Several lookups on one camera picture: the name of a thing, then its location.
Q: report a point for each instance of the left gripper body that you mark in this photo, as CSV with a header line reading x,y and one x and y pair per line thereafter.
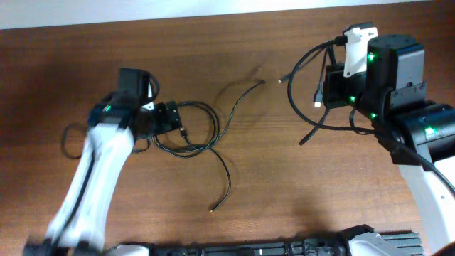
x,y
161,121

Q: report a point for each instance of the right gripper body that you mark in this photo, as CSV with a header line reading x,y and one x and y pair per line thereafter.
x,y
342,92

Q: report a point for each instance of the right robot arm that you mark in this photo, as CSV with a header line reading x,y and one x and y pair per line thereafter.
x,y
383,79

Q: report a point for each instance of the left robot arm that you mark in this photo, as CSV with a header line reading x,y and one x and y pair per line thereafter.
x,y
115,124

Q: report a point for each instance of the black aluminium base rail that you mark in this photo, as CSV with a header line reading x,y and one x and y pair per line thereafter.
x,y
358,240

